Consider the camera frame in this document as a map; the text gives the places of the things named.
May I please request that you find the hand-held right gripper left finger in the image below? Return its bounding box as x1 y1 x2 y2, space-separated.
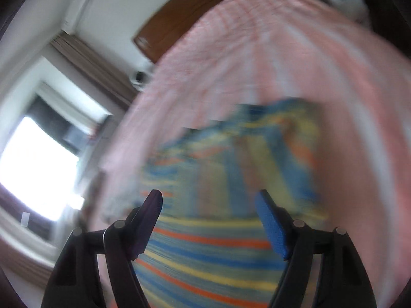
41 189 163 308

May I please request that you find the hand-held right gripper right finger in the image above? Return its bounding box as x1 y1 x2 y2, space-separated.
255 189 378 308

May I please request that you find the striped small t-shirt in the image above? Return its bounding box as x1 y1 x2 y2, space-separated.
132 98 328 308

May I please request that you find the white window bench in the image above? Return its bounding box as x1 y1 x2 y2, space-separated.
0 183 65 267

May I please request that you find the window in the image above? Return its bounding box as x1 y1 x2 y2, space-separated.
0 96 106 222

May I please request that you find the beige curtain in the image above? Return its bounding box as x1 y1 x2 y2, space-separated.
51 30 138 110

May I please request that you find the pink striped bed sheet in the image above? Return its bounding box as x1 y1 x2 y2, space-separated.
99 0 411 308

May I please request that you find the brown wooden headboard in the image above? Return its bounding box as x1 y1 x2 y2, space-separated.
133 0 289 65

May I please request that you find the white air conditioner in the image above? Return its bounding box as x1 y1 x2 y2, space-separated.
62 0 98 34

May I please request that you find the black garment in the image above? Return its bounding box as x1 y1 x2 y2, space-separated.
363 0 406 33

